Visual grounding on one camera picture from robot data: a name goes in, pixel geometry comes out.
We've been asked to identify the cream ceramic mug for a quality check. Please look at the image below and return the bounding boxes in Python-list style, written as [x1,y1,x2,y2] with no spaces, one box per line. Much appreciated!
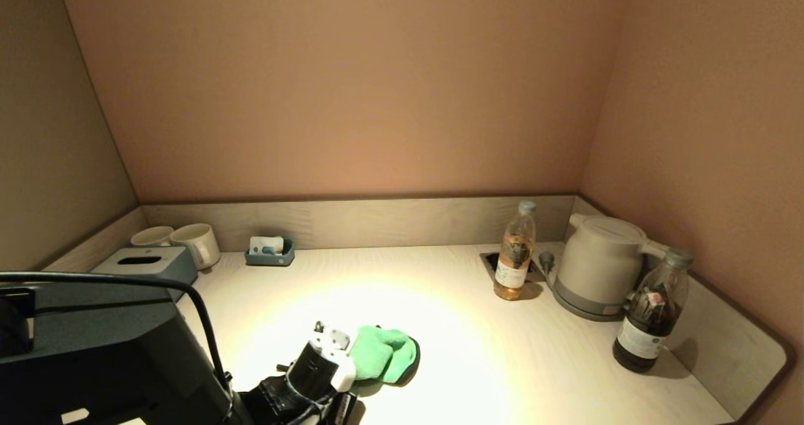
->
[131,226,175,248]

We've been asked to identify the long black arm cable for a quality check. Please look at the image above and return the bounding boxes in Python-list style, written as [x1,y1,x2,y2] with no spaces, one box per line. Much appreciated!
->
[0,272,232,389]

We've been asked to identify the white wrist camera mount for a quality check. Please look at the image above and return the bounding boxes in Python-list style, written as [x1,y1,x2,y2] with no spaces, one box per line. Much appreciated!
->
[311,321,359,393]

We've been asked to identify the white sachet packets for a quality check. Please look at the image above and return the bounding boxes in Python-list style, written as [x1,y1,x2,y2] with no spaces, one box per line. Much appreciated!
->
[249,236,285,256]

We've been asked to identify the cream electric kettle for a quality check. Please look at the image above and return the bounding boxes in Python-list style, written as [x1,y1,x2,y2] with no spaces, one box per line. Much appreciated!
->
[555,214,670,306]

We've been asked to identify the wooden side panel rounded corner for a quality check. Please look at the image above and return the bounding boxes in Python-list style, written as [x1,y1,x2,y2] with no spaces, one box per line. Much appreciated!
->
[568,195,798,423]

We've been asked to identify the cream mug with handle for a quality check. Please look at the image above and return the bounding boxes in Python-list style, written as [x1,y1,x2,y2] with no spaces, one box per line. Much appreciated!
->
[170,223,221,271]

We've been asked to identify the blue-grey tissue box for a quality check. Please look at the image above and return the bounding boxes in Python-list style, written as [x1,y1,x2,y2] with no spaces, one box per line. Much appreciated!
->
[90,245,199,304]

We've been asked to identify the wooden desk side panel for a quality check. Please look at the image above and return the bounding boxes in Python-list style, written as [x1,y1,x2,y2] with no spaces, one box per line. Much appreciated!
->
[38,207,146,274]

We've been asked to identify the long wooden desk upstand panel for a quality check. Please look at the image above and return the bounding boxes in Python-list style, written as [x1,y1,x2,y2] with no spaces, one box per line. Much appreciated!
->
[141,194,579,254]

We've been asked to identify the green microfibre cloth black edge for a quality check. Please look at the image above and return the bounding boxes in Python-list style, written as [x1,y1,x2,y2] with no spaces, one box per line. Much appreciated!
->
[347,325,421,389]

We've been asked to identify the dark tea bottle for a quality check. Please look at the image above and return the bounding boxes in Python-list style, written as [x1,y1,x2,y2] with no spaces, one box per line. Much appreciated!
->
[613,247,695,374]

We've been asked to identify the grey kettle base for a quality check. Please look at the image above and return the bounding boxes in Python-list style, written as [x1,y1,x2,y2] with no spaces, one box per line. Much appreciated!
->
[551,283,630,323]

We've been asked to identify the small blue sachet tray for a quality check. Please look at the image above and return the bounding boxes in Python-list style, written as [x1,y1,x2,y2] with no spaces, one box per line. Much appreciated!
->
[244,237,296,267]

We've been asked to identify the black recessed power socket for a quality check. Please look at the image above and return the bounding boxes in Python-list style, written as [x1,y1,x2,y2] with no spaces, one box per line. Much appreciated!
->
[481,252,547,284]

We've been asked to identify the light amber tea bottle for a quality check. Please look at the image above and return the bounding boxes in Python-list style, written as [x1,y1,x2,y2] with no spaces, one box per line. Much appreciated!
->
[494,201,538,301]

